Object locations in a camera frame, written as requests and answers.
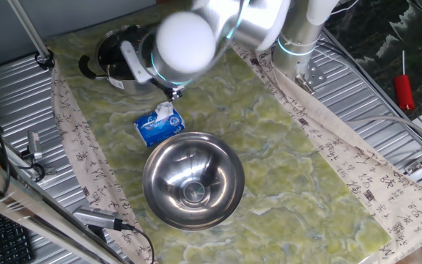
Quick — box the black camera cable loop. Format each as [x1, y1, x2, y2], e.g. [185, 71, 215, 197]
[15, 145, 47, 183]

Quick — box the beige calligraphy cloth strip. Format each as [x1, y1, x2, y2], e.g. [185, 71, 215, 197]
[232, 40, 422, 264]
[49, 54, 159, 264]

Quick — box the black pole clamp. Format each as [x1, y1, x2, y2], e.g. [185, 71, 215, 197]
[34, 49, 56, 71]

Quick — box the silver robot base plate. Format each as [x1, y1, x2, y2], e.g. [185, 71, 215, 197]
[294, 58, 327, 95]

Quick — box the aluminium frame bar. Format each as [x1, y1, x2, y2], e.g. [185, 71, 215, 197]
[0, 148, 124, 264]

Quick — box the black keyboard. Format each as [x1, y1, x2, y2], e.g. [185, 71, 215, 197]
[0, 207, 36, 264]

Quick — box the steel pot with black handles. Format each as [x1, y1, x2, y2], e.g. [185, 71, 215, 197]
[78, 24, 168, 96]

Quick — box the thin white wire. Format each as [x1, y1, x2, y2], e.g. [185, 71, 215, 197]
[327, 0, 360, 16]

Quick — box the wrist camera on silver bracket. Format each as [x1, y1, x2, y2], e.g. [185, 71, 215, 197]
[119, 40, 153, 84]

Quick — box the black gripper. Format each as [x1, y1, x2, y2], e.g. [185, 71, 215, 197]
[150, 78, 184, 103]

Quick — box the steel mixing bowl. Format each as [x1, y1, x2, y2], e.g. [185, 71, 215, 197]
[141, 131, 246, 232]

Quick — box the grey cable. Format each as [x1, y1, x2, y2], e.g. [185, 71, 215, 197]
[346, 115, 422, 148]

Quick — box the red handled screwdriver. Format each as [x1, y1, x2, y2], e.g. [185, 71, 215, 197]
[393, 50, 416, 111]

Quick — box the aluminium pole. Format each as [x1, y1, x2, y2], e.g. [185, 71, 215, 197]
[6, 0, 53, 62]

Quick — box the blue tissue pack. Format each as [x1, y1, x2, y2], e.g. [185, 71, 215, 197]
[133, 100, 186, 148]

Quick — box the grey camera with stand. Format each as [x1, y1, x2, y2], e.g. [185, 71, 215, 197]
[72, 205, 125, 243]

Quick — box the green marble patterned mat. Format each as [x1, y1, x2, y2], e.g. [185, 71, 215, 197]
[45, 1, 393, 264]

